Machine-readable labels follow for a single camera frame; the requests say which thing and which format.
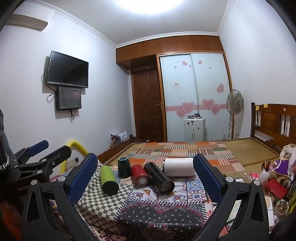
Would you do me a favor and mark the standing electric fan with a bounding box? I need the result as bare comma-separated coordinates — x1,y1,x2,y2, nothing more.
226,89,244,139

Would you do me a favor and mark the patchwork striped bed cover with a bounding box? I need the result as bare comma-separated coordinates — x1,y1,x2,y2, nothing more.
121,141,244,174

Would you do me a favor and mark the red cylindrical cup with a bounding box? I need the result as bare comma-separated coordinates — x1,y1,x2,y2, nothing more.
131,164,149,186

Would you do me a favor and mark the yellow foam tube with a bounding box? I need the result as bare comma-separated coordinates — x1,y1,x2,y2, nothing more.
59,139,90,173

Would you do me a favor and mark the black cylindrical tumbler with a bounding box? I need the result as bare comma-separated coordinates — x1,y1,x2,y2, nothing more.
144,162,175,195

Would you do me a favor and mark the wall mounted black television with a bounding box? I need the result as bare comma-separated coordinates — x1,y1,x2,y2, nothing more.
45,51,89,88

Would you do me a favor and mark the bag by the door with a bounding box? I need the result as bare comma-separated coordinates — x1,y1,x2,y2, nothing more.
110,131,128,147

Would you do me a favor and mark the patterned colourful tablecloth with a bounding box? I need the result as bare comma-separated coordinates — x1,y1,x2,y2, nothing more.
49,162,243,241

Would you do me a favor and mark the dark green faceted cup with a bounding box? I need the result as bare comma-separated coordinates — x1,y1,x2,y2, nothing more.
117,157,132,178

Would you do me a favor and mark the plush toy purple dress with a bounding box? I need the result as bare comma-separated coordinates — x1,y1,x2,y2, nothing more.
269,144,295,179

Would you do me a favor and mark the air conditioner unit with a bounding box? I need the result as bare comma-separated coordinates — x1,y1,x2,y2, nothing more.
6,14,48,32

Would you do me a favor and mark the red box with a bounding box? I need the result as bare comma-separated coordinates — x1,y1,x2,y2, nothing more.
265,179,287,199

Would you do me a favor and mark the white cylindrical tumbler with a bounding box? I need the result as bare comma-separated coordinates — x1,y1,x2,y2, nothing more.
163,158,195,177

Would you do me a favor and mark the brown wooden door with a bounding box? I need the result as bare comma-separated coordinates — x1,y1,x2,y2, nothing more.
132,66,164,142

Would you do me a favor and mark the clear plastic bottle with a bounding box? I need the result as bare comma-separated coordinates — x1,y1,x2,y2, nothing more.
259,166,270,186

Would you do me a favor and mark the checkered green white cloth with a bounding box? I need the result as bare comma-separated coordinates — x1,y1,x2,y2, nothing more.
75,163,134,233

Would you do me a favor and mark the sliding wardrobe with hearts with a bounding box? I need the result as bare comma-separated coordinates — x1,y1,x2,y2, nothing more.
116,35,232,142

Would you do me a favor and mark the small black wall monitor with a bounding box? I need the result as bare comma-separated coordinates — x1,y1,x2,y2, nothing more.
55,87,82,111

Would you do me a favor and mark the wooden bed frame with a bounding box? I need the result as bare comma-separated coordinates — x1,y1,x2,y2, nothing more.
98,137,281,167

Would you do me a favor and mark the white small cabinet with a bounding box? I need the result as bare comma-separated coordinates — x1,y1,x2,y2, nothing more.
184,113,206,143

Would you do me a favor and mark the green sleeved glass bottle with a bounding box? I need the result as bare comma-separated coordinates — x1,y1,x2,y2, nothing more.
100,165,119,195

